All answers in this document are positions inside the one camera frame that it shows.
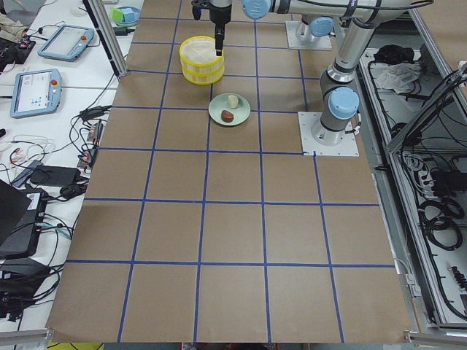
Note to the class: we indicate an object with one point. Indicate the white cloth rag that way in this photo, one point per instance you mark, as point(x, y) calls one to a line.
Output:
point(400, 77)

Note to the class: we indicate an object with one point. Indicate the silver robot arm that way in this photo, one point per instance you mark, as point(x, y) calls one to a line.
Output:
point(258, 9)
point(339, 100)

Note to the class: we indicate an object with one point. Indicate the white steamed bun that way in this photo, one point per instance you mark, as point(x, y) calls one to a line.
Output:
point(233, 101)

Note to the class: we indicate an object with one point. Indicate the light green plate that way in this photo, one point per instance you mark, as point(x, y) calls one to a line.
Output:
point(220, 103)

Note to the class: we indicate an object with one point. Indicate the blue teach pendant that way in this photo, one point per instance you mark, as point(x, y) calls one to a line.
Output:
point(67, 43)
point(36, 93)

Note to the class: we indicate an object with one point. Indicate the black laptop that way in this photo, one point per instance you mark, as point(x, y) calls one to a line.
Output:
point(21, 213)

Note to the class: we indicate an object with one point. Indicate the blue bowl with blocks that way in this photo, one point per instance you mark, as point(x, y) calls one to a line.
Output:
point(137, 15)

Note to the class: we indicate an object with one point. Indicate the lower blue teach pendant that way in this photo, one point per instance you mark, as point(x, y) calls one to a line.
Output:
point(36, 93)

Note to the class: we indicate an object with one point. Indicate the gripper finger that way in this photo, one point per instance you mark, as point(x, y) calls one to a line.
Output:
point(219, 39)
point(196, 13)

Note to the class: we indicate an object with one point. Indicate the brown steamed bun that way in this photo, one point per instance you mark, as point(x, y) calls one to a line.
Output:
point(227, 116)

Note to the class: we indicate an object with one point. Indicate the black power adapter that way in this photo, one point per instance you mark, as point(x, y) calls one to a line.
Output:
point(54, 176)

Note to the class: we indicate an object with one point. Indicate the yellow steamer layer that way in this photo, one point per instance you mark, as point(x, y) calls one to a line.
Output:
point(198, 54)
point(203, 78)

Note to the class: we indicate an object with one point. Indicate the green foam block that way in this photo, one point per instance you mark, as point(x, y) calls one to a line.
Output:
point(117, 15)

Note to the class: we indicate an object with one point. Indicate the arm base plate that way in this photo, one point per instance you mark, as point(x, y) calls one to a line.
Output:
point(318, 141)
point(313, 36)

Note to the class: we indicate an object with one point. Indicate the blue foam block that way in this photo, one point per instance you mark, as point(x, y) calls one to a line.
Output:
point(128, 15)

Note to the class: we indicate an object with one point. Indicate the upper blue teach pendant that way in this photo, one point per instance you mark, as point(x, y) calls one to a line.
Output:
point(67, 43)

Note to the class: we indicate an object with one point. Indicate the aluminium frame post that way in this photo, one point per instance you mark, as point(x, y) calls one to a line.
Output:
point(101, 22)

